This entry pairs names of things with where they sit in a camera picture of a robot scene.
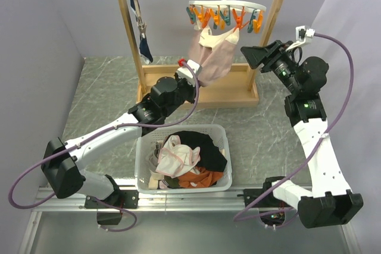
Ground wooden clothes rack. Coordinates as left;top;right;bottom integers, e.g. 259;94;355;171
118;0;283;108

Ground wooden clip hanger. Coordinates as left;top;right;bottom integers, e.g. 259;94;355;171
130;0;146;39

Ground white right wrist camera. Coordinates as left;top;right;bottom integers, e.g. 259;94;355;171
286;26;315;51

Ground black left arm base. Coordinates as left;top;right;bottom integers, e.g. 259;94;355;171
84;190;139;227

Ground black underwear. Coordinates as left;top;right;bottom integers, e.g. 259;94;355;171
173;131;227;173

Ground pink beige underwear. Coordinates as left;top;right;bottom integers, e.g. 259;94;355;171
188;24;240;87

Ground grey garment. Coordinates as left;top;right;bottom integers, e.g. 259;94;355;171
145;148;160;172

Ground orange brown garment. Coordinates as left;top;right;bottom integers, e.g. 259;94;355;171
177;167;224;189

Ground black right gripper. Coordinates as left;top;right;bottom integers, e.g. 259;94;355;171
241;40;301;95

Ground white underwear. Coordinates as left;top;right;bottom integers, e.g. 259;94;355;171
156;135;200;178

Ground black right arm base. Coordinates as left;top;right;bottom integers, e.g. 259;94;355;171
238;187;298;227

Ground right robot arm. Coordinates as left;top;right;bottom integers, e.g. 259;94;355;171
234;40;364;228

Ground aluminium mounting rail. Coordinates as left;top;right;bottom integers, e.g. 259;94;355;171
32;186;261;212

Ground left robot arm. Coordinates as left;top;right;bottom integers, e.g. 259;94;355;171
41;76;198;208

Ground white plastic laundry basket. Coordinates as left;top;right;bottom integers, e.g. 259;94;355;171
135;124;232;195

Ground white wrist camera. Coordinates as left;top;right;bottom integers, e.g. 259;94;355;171
286;26;315;51
175;58;202;86

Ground white clip hanger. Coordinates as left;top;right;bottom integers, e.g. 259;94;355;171
186;0;267;34

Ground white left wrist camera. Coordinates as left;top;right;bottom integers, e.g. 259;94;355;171
175;58;202;86

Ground navy blue underwear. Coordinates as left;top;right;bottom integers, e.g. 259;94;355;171
127;0;154;65

